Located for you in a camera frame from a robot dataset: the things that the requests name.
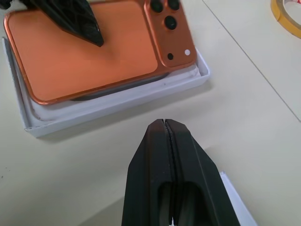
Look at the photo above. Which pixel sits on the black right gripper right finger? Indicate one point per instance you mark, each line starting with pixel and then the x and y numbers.
pixel 200 183

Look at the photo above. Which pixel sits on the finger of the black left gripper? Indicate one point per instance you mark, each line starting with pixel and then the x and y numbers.
pixel 4 3
pixel 77 21

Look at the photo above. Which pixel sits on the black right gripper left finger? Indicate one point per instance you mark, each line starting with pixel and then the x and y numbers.
pixel 145 179

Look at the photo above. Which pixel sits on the orange smartphone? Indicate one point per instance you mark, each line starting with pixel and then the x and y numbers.
pixel 77 66

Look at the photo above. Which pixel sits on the white phone box lid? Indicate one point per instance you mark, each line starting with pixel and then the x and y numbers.
pixel 237 202

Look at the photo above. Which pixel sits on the white phone box base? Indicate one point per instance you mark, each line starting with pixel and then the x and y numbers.
pixel 122 99

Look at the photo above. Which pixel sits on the yellow tape roll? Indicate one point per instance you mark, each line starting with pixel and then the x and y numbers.
pixel 285 22

